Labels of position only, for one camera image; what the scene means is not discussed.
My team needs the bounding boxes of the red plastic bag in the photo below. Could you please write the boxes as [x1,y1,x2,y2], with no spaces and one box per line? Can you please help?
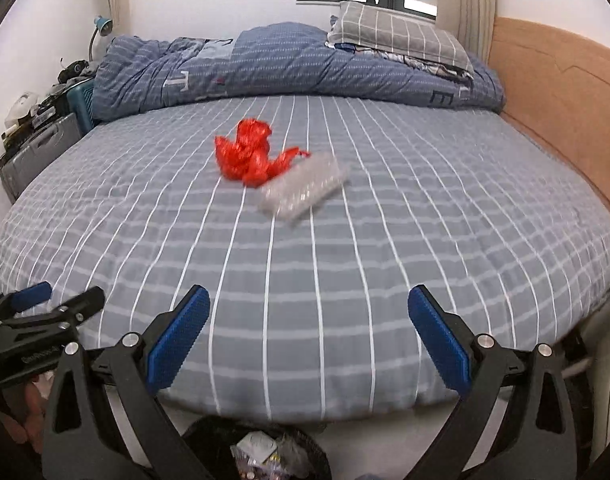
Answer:
[214,118,311,188]

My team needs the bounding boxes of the grey suitcase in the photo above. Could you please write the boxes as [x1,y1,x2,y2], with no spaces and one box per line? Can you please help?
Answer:
[0,113,82,204]

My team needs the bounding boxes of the clutter pile on suitcase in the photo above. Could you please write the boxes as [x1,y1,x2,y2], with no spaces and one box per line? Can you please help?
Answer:
[2,60,94,153]

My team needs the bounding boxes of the clear bubble wrap bag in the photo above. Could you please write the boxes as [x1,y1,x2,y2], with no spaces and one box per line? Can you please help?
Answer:
[258,153,351,222]

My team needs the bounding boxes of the beige curtain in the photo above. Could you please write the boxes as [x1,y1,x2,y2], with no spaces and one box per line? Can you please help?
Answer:
[435,0,497,62]

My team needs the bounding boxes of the blue striped duvet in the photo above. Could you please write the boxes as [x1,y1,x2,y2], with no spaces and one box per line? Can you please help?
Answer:
[92,22,506,122]

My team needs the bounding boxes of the wooden headboard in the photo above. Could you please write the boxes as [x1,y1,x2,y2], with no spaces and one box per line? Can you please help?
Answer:
[488,18,610,211]

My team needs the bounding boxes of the black trash bin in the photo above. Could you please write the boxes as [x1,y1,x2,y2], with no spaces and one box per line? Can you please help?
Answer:
[183,416,332,480]

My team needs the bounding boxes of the teal desk lamp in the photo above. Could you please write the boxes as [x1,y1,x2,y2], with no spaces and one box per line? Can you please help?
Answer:
[88,15,113,63]

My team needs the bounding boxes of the teal plastic stool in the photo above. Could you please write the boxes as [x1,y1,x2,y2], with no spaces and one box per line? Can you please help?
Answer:
[66,79,95,136]

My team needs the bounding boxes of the grey checked pillow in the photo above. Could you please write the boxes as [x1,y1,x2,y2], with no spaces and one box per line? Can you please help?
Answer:
[328,1,474,74]

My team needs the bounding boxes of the person's left hand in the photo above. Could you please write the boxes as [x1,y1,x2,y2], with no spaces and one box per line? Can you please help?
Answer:
[0,372,54,455]

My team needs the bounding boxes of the grey checked bed sheet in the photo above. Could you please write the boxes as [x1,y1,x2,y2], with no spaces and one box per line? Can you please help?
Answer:
[0,96,610,422]

